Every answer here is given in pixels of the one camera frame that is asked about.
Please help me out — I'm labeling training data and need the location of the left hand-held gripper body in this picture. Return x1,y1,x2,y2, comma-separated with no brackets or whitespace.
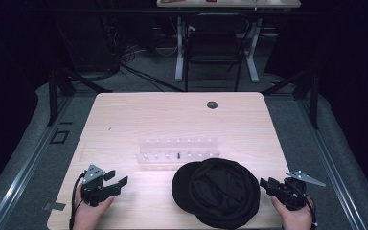
80,164,123,208

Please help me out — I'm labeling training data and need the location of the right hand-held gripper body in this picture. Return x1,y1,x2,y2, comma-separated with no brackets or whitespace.
267,170,327,212

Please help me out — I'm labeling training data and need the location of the person's left hand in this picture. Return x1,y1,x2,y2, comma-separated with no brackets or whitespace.
73,183,116,230

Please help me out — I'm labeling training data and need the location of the person's right hand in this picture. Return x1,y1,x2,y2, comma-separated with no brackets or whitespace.
270,195,315,230

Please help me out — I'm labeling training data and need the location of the black cap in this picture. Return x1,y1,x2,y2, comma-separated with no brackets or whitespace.
171,157,262,230

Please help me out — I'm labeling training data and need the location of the grey tape strip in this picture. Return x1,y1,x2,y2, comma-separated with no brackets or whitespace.
42,201,67,212

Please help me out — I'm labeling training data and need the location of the black tape square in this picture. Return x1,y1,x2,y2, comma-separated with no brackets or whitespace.
50,128,71,145

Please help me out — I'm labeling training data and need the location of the clear acrylic rack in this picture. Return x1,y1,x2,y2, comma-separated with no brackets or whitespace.
135,136,221,165

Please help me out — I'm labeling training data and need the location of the black metal stand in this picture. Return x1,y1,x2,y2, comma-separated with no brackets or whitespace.
46,61,114,127
261,66,321,130

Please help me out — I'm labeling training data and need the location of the black chair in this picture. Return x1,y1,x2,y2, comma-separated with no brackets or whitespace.
183,11,253,93

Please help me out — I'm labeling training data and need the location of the white-legged desk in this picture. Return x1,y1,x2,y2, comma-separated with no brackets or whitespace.
156,0,303,84

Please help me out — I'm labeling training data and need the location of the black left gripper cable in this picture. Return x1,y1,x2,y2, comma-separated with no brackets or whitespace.
68,172,88,230

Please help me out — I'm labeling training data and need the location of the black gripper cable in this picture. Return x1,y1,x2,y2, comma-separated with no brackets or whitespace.
68,172,88,230
305,193,319,230

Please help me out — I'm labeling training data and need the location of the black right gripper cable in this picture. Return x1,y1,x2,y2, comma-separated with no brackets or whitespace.
305,193,319,230

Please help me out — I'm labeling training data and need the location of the metal floor rail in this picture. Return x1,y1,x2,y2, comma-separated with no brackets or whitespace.
0,95,75,230
295,97,368,230

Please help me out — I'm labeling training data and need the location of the bundle of floor cables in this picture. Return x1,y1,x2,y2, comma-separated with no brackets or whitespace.
103,15,186,94

